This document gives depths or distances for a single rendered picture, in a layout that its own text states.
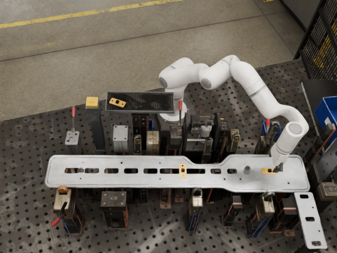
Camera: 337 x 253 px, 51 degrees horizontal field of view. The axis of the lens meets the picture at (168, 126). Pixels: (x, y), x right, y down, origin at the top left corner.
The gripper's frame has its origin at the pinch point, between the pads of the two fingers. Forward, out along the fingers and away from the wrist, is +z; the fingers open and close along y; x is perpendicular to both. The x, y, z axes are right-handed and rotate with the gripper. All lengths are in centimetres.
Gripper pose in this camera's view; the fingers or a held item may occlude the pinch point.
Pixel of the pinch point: (274, 163)
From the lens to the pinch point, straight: 191.5
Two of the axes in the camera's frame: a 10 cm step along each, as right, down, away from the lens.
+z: -0.6, 5.7, 8.2
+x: 10.0, 0.1, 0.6
